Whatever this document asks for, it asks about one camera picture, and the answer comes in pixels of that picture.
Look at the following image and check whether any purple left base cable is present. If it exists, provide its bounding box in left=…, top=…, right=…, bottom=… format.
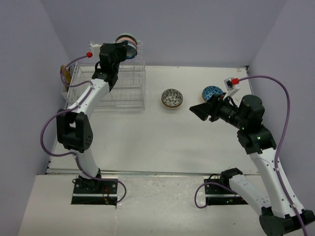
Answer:
left=75, top=156, right=127, bottom=204

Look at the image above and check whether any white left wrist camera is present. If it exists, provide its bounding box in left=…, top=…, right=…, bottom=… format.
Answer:
left=86, top=41, right=101, bottom=59

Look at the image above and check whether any gold utensil in holder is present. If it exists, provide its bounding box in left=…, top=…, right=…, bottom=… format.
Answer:
left=60, top=64, right=71, bottom=90

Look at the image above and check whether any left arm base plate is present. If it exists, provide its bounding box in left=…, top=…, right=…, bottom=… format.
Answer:
left=71, top=177, right=118, bottom=206

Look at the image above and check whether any dark blue patterned bowl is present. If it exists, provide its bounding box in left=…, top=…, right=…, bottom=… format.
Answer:
left=202, top=86, right=224, bottom=99

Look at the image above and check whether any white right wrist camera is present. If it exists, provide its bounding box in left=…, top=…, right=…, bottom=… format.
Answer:
left=224, top=78, right=240, bottom=97

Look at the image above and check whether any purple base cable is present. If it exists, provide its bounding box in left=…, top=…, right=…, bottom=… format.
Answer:
left=75, top=156, right=127, bottom=204
left=194, top=183, right=237, bottom=209

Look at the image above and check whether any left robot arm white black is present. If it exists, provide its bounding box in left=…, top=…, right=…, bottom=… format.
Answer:
left=57, top=41, right=128, bottom=193

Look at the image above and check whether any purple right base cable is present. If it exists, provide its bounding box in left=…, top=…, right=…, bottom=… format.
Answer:
left=194, top=183, right=237, bottom=209

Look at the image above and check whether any white wire dish rack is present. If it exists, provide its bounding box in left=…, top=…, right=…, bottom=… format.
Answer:
left=70, top=40, right=146, bottom=111

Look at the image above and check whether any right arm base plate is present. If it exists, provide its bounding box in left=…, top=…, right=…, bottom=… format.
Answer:
left=204, top=184, right=248, bottom=206

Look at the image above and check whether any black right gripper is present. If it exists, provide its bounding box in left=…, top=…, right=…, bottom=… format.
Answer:
left=190, top=92, right=247, bottom=129

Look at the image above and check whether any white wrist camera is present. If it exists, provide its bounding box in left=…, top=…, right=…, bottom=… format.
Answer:
left=86, top=41, right=101, bottom=59
left=224, top=78, right=240, bottom=97

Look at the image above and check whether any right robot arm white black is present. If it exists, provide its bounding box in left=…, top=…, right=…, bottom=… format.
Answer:
left=190, top=94, right=315, bottom=236

